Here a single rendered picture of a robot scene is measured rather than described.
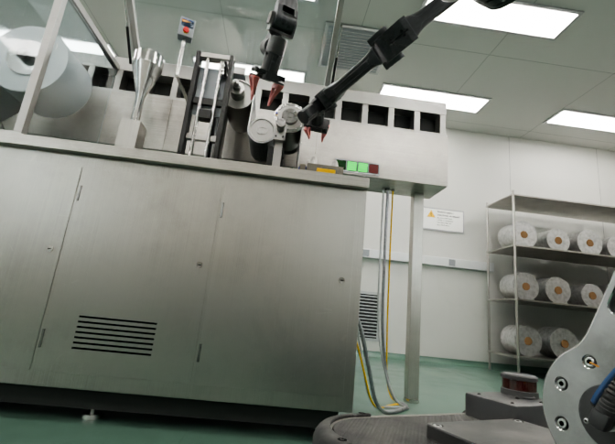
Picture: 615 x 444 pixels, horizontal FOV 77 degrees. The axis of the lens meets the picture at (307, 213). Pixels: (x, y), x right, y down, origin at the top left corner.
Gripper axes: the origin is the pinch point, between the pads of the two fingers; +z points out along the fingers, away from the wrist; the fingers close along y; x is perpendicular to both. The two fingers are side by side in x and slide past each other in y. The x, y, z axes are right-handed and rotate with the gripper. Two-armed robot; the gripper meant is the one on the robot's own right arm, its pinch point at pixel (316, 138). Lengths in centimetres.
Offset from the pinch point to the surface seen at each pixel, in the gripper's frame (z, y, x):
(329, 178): -12.3, 14.0, -33.3
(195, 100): -15, -51, -10
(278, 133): -4.1, -15.2, -6.5
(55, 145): -21, -79, -56
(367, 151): 30.2, 21.8, 32.7
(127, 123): 1, -84, -17
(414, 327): 84, 69, -35
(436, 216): 240, 110, 183
